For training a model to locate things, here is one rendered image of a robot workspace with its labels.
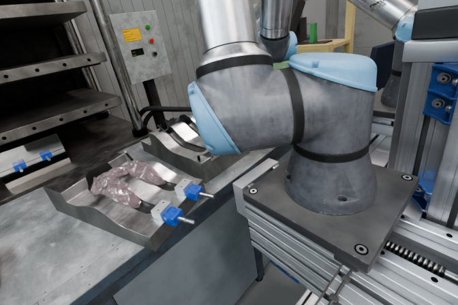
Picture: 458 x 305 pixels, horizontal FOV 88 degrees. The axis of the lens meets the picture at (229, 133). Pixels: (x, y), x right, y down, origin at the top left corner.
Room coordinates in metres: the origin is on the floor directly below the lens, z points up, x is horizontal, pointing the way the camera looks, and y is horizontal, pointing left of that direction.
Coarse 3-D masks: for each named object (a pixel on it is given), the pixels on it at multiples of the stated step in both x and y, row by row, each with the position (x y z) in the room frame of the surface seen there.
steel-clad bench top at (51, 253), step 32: (128, 160) 1.03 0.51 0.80; (160, 160) 0.98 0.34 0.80; (256, 160) 0.84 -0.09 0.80; (32, 192) 0.88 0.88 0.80; (0, 224) 0.70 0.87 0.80; (32, 224) 0.67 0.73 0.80; (64, 224) 0.64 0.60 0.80; (0, 256) 0.54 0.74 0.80; (32, 256) 0.52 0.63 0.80; (64, 256) 0.50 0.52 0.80; (96, 256) 0.48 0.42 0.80; (128, 256) 0.47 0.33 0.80; (0, 288) 0.43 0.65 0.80; (32, 288) 0.42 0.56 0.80; (64, 288) 0.40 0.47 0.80
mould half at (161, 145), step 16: (176, 128) 1.02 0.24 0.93; (144, 144) 1.08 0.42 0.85; (160, 144) 0.94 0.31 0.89; (176, 144) 0.93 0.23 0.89; (176, 160) 0.87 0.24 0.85; (192, 160) 0.77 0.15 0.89; (208, 160) 0.76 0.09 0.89; (224, 160) 0.81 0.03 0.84; (192, 176) 0.80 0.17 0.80; (208, 176) 0.75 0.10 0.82
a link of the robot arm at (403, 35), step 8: (400, 24) 0.66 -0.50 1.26; (408, 24) 0.64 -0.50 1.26; (400, 32) 0.65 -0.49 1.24; (408, 32) 0.63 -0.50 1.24; (400, 40) 0.64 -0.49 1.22; (408, 40) 0.62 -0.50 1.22; (400, 48) 0.64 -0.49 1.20; (400, 56) 0.64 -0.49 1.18; (392, 64) 0.68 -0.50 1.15; (400, 64) 0.63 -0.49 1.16
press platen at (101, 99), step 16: (64, 96) 1.69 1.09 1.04; (80, 96) 1.59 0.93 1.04; (96, 96) 1.50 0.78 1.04; (112, 96) 1.42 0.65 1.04; (0, 112) 1.50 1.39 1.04; (16, 112) 1.41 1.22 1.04; (32, 112) 1.34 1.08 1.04; (48, 112) 1.27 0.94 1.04; (64, 112) 1.22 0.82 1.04; (80, 112) 1.25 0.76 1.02; (96, 112) 1.29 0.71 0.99; (0, 128) 1.12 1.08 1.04; (16, 128) 1.07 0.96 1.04; (32, 128) 1.12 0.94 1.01; (48, 128) 1.14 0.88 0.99; (0, 144) 1.01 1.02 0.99
